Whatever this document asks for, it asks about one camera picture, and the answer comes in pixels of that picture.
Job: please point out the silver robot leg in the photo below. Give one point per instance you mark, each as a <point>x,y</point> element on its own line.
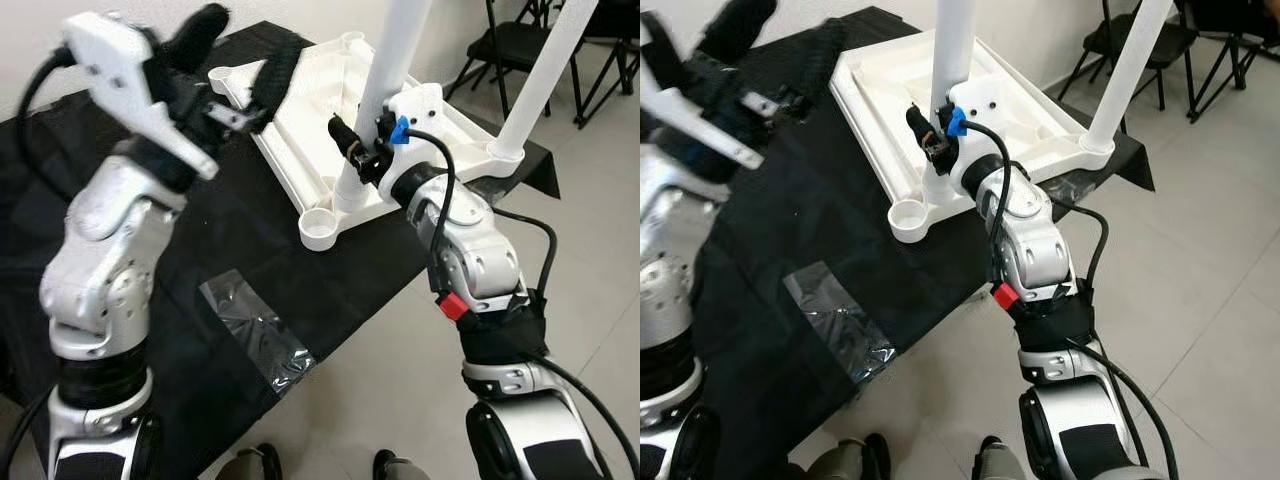
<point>840,462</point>
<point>395,468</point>
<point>250,465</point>
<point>1000,462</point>

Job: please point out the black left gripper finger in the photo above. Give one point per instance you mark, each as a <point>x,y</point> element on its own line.
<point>275,80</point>
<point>740,25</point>
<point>198,35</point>
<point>825,60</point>

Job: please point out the white plastic table top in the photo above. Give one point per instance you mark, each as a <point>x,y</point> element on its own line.
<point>320,228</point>
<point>908,222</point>

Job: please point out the silver robot left leg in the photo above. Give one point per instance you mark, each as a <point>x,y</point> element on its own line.
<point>250,465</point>
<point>840,462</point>

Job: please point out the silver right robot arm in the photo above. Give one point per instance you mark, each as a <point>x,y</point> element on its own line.
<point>480,250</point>
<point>1035,240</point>

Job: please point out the black folding chair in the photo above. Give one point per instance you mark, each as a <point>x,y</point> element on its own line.
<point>510,45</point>
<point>1235,20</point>
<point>615,25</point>
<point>1140,40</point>

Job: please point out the clear tape strip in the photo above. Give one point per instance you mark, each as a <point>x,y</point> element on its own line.
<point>1080,185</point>
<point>500,185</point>

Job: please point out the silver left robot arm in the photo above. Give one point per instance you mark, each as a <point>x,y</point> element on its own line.
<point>665,260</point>
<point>100,260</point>

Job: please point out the black table cloth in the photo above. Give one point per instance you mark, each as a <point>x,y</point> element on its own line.
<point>250,230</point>
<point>830,220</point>

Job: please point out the silver robot right leg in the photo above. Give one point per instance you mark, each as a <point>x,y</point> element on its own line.
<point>1000,462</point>
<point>395,468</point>

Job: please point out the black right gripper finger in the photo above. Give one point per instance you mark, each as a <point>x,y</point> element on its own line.
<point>345,135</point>
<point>920,125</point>

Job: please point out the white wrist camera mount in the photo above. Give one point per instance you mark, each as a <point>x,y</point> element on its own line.
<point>115,60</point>
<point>690,115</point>
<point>985,100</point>
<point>420,105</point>

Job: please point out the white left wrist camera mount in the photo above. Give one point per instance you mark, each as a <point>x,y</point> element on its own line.
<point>115,60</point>
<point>690,115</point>

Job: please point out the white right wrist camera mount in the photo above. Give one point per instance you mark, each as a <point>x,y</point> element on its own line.
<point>420,105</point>
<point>985,100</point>

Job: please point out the clear plastic bag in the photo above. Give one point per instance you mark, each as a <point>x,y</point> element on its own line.
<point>835,315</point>
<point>250,320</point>

